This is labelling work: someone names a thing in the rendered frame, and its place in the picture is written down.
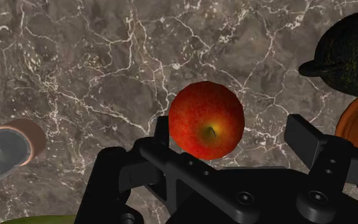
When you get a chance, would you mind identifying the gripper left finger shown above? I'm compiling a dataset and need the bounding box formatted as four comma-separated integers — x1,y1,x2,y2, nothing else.
74,115,261,224

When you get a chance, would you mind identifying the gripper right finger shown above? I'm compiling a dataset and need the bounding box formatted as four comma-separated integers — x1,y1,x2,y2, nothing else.
284,113,358,224

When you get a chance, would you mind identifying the orange round bowl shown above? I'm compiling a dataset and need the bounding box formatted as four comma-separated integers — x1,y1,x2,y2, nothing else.
334,97,358,197

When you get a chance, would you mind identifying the red apple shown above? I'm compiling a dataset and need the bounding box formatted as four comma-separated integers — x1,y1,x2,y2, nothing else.
168,81,245,161

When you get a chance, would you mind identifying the black round lidded pot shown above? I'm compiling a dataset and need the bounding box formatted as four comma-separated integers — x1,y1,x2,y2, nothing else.
298,8,358,101

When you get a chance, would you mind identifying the green round object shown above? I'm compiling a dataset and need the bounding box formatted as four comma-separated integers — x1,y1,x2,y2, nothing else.
0,214,77,224

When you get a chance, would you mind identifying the grey cylinder with pink rim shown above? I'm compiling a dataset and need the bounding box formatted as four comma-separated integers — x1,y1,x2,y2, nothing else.
0,118,47,190

